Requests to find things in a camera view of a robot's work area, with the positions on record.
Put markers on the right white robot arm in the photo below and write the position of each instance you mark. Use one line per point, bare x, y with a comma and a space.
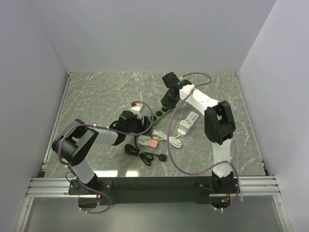
219, 126

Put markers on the white square charger plug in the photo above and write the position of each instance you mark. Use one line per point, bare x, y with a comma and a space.
144, 140

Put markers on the pink square adapter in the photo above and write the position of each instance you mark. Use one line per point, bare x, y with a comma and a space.
153, 144

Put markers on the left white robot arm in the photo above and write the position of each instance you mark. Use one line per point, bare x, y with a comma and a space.
73, 145

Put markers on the white USB power strip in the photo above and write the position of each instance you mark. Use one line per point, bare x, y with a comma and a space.
185, 125

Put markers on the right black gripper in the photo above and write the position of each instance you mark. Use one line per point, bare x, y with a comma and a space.
165, 101

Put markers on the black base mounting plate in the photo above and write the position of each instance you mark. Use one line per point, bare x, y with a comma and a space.
181, 189

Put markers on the aluminium frame rail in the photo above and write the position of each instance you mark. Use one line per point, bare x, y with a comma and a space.
59, 187

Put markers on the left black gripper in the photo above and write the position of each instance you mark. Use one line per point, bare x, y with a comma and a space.
142, 127

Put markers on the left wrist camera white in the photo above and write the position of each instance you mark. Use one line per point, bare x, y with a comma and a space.
137, 109

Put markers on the green power strip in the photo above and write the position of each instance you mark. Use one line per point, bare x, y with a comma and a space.
159, 115

